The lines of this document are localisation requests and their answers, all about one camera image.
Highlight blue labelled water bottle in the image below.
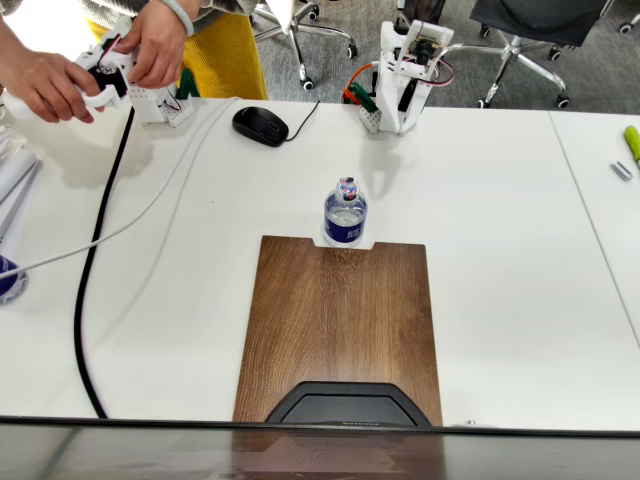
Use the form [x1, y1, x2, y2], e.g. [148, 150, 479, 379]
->
[322, 175, 369, 249]

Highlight white leader robot arm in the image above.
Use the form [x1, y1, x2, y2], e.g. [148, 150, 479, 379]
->
[2, 14, 196, 129]

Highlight person's right forearm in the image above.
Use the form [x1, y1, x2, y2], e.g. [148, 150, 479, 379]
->
[0, 15, 22, 65]

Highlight person's left hand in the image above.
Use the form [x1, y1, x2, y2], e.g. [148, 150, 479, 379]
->
[113, 4, 189, 90]

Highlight person's right hand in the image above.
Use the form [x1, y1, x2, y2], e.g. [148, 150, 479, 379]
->
[0, 49, 109, 125]

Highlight green table clamp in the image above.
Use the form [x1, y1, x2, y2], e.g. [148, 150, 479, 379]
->
[348, 82, 382, 114]
[174, 67, 201, 100]

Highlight black waste bin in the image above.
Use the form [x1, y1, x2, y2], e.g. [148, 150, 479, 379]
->
[397, 0, 447, 26]

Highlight black office chair chrome base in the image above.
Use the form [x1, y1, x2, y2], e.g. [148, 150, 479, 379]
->
[430, 0, 617, 110]

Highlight black computer mouse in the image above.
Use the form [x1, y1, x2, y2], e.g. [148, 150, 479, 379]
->
[231, 106, 290, 148]

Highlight grey knitted sweater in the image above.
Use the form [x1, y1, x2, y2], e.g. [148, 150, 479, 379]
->
[79, 0, 261, 36]

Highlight brown wooden board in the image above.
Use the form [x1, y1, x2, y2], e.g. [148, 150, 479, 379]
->
[232, 234, 444, 427]

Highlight black monitor stand base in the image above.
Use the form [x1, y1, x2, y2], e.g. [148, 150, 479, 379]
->
[263, 381, 433, 427]

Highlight blue white cup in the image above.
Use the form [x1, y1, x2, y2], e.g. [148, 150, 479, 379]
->
[0, 253, 30, 306]

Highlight orange cable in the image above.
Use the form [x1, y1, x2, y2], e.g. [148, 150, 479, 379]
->
[342, 61, 374, 104]

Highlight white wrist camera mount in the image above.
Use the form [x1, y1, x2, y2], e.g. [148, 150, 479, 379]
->
[407, 19, 456, 69]

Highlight thin black mouse cable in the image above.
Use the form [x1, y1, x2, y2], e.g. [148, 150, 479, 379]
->
[282, 99, 322, 144]

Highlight yellow corduroy trousers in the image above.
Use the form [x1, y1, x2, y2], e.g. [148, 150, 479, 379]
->
[84, 12, 269, 101]

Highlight pale green jade bracelet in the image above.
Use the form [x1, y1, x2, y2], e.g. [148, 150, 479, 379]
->
[159, 0, 195, 38]

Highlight white cable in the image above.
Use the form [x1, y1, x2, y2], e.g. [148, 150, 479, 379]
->
[0, 97, 242, 281]

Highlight thick black cable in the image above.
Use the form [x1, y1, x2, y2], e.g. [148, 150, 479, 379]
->
[73, 104, 137, 420]

